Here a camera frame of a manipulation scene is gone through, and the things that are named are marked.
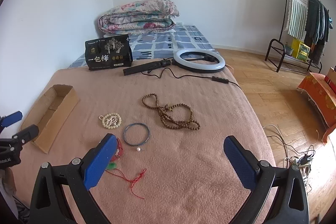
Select blue bangle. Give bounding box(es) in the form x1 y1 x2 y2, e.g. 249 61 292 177
122 122 150 147

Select power strip with cables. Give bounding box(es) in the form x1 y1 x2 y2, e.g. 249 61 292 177
262 124 316 194

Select white pearl bead bracelet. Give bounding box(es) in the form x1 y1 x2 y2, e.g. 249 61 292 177
98 112 123 130

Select black clothes rack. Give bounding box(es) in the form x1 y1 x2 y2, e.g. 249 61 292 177
265 0 333 74

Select shallow cardboard box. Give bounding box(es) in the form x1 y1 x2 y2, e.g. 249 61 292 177
21 84 79 154

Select striped hanging cloth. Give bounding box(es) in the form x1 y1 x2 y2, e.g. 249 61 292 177
284 0 309 41

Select dark hanging clothes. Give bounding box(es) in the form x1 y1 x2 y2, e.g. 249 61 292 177
304 0 330 65

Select orange patterned cloth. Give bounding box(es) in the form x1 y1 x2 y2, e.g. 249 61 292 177
297 72 335 143

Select red cord jade pendant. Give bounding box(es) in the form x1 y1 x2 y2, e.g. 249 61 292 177
105 138 147 200

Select black snack bag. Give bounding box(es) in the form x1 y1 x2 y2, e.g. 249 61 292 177
84 35 133 71

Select black tripod handle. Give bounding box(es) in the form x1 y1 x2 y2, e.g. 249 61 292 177
123 60 171 76

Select black ring light cable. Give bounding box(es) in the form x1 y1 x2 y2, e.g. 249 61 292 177
142 66 242 89

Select brown wooden bead necklace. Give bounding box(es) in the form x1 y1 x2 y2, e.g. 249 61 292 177
142 93 201 131

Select yellow box on rack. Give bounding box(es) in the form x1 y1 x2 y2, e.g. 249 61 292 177
291 38 310 61

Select folded floral quilt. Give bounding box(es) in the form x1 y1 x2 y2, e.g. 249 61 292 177
98 0 179 35

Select blue checked bed sheet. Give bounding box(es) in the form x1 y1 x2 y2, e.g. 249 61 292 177
70 25 215 69

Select pink blanket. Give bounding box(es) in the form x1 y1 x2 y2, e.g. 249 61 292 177
10 57 277 224

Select white ring light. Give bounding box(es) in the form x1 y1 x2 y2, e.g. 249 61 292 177
173 48 226 73

